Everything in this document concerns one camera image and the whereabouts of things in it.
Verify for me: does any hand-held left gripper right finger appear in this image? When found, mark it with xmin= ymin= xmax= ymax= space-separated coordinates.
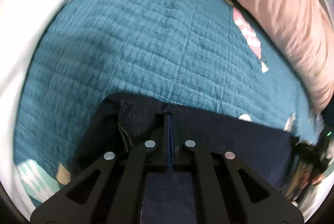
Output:
xmin=170 ymin=115 xmax=305 ymax=224

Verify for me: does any teal quilted printed blanket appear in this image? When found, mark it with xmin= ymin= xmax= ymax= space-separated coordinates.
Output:
xmin=14 ymin=0 xmax=326 ymax=207

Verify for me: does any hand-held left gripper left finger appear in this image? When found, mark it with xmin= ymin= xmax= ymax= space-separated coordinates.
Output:
xmin=30 ymin=114 xmax=171 ymax=224

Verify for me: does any white bed sheet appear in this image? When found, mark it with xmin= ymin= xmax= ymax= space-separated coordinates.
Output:
xmin=0 ymin=0 xmax=131 ymax=215

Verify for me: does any person's right hand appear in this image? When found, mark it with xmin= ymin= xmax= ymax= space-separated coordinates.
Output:
xmin=287 ymin=160 xmax=329 ymax=201

